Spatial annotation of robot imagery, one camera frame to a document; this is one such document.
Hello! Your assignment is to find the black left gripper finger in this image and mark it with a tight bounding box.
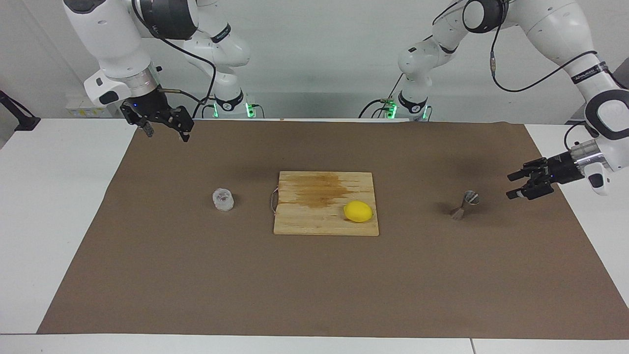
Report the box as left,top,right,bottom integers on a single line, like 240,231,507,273
506,177,555,201
507,157,550,181

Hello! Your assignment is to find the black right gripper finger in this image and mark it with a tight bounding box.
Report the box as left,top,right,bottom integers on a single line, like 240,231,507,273
120,101,155,138
167,106,193,143

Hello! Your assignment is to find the metal double jigger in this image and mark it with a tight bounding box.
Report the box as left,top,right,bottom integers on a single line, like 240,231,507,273
450,190,481,221

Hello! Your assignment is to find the black clamp stand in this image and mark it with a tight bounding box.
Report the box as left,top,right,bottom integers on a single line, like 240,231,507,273
0,90,41,131

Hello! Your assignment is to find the brown table mat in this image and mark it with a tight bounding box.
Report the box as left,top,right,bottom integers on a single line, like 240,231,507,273
37,118,629,341

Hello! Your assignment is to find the wooden cutting board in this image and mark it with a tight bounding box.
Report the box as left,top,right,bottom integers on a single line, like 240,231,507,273
270,171,380,237

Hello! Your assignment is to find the yellow lemon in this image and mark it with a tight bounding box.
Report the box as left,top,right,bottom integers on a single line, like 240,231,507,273
343,201,373,223

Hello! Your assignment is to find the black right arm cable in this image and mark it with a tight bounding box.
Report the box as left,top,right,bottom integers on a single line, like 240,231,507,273
130,0,217,118

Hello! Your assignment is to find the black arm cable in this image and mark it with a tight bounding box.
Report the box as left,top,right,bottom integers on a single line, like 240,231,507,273
130,0,217,118
432,0,599,151

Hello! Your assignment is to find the black base cable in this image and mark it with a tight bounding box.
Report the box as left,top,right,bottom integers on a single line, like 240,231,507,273
192,96,218,119
358,74,406,119

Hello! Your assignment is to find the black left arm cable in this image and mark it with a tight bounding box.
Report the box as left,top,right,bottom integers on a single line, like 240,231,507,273
432,0,599,151

